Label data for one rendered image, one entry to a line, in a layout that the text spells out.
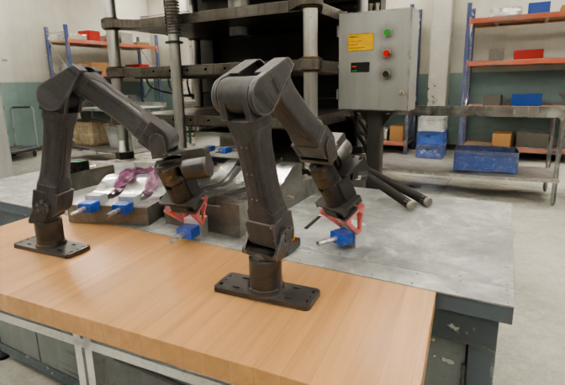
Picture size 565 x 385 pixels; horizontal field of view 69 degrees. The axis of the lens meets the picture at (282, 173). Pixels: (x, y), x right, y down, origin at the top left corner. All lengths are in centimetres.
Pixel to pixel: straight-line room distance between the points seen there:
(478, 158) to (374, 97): 302
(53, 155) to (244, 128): 55
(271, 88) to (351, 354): 43
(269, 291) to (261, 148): 27
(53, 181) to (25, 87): 799
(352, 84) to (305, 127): 101
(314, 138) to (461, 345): 52
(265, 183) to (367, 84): 113
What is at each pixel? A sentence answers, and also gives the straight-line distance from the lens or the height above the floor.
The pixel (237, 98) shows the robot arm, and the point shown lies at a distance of 66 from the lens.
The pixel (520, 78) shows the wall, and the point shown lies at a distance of 756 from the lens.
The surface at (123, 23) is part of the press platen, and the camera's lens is 244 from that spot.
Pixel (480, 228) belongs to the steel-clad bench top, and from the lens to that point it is 124.
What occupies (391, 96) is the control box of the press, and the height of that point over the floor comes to 113.
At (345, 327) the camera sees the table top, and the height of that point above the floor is 80.
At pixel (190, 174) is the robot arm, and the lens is 95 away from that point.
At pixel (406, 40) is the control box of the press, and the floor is 134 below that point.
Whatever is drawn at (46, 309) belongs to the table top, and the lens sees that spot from 91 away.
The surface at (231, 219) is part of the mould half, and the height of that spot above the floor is 85.
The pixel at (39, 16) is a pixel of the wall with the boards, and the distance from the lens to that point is 938.
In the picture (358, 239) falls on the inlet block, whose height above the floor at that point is 82.
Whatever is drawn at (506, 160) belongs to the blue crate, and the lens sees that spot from 471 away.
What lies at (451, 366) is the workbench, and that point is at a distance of 102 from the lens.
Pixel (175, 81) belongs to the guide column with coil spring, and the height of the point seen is 121.
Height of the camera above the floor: 119
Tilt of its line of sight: 12 degrees down
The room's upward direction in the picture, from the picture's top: 1 degrees counter-clockwise
